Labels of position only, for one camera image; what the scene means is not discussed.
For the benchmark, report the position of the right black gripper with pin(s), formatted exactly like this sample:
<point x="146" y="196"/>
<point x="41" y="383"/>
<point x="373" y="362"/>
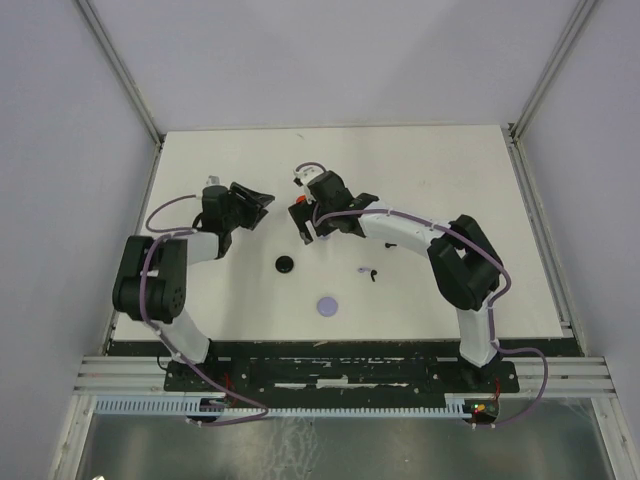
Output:
<point x="302" y="213"/>

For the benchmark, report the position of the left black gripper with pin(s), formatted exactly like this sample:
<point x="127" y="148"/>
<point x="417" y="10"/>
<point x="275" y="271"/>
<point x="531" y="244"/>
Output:
<point x="257" y="213"/>

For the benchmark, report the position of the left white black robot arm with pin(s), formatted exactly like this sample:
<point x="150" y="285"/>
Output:
<point x="151" y="282"/>

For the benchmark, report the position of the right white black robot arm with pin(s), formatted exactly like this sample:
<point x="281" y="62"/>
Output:
<point x="466" y="267"/>

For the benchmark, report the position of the black charging case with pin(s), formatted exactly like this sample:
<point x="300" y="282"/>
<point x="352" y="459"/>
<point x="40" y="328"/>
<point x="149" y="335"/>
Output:
<point x="284" y="264"/>

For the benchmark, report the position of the purple charging case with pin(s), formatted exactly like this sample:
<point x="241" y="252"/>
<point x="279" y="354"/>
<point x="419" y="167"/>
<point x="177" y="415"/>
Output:
<point x="327" y="306"/>

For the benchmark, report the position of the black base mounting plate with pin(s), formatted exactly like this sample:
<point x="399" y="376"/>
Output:
<point x="339" y="374"/>

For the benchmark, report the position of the controller board with leds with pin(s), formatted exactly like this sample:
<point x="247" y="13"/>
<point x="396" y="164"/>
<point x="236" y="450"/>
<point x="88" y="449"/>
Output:
<point x="484" y="411"/>

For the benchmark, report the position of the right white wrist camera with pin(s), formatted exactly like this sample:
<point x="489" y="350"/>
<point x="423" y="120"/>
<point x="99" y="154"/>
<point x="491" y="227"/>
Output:
<point x="304" y="175"/>

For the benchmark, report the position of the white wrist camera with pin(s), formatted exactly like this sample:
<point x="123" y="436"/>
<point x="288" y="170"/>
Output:
<point x="304" y="175"/>
<point x="213" y="181"/>

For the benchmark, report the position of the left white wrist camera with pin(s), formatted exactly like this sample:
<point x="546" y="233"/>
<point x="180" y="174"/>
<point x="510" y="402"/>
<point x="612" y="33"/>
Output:
<point x="213" y="181"/>

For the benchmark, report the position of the left aluminium frame post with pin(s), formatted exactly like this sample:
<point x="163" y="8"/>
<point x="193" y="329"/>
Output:
<point x="98" y="30"/>

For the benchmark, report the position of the aluminium frame post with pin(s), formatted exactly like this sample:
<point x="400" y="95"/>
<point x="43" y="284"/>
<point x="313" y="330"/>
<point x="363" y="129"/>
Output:
<point x="572" y="32"/>
<point x="98" y="30"/>

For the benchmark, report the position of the aluminium front rail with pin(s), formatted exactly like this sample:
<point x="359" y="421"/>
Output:
<point x="586" y="377"/>

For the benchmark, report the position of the right aluminium frame post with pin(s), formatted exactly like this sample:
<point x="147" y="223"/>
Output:
<point x="572" y="32"/>

